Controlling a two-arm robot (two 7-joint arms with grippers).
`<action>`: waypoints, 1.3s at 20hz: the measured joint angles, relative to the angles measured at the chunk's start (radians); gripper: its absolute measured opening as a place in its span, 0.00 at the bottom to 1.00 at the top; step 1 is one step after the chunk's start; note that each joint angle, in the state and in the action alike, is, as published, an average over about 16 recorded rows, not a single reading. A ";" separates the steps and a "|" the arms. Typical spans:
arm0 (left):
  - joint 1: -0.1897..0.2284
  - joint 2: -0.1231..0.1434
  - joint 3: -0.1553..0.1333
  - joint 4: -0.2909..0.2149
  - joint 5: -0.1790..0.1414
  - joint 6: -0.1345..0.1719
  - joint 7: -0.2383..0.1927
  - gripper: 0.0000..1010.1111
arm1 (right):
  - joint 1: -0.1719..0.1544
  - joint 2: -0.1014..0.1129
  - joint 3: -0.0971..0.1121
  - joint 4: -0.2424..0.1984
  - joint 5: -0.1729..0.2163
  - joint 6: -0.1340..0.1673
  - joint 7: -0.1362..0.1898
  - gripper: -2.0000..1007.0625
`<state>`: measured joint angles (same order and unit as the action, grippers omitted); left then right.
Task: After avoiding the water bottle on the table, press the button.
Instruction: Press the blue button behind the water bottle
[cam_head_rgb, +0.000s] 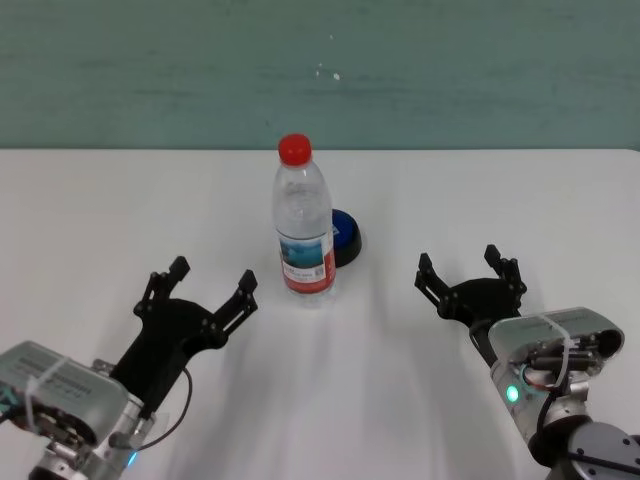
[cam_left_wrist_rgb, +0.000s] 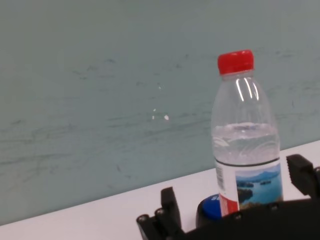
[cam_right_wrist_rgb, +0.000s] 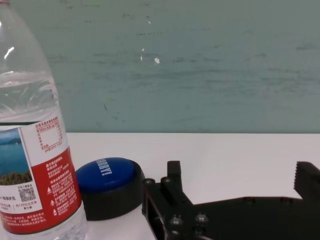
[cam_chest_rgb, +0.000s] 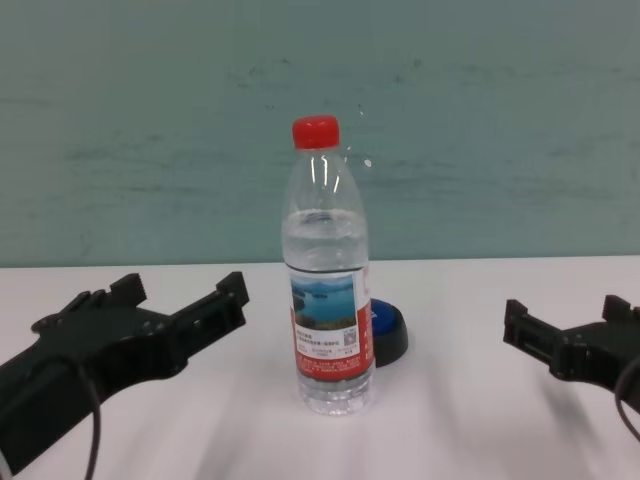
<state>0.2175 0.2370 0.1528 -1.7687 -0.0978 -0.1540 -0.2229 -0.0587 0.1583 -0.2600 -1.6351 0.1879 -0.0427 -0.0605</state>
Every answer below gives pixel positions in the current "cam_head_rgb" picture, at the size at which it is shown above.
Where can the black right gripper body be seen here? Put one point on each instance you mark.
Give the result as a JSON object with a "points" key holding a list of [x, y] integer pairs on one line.
{"points": [[480, 300]]}

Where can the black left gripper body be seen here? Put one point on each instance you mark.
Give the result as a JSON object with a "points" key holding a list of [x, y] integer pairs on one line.
{"points": [[170, 330]]}

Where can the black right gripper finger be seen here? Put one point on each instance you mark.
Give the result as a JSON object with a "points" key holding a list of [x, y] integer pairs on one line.
{"points": [[425, 272], [507, 272]]}

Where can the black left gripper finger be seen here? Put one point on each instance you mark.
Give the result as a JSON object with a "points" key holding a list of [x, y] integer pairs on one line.
{"points": [[177, 269], [247, 282]]}

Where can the clear water bottle red cap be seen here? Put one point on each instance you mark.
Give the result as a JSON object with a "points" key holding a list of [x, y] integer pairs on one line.
{"points": [[302, 240]]}

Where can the blue push button black base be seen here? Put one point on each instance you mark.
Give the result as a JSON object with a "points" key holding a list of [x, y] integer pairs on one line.
{"points": [[346, 235]]}

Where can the white right camera zip tie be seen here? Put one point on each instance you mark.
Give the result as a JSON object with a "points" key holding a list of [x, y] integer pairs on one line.
{"points": [[556, 325]]}

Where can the white camera zip tie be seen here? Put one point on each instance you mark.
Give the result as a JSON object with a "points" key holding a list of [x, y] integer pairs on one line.
{"points": [[556, 325], [50, 371]]}

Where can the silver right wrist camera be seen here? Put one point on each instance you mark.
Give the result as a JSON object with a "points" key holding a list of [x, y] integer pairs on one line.
{"points": [[585, 320]]}

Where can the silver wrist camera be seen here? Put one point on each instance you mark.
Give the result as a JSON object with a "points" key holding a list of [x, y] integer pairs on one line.
{"points": [[585, 320], [75, 385]]}

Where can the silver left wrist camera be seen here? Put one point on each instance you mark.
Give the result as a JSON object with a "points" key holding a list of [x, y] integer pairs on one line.
{"points": [[75, 385]]}

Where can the white left camera zip tie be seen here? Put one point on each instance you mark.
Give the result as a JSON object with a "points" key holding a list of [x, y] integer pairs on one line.
{"points": [[50, 371]]}

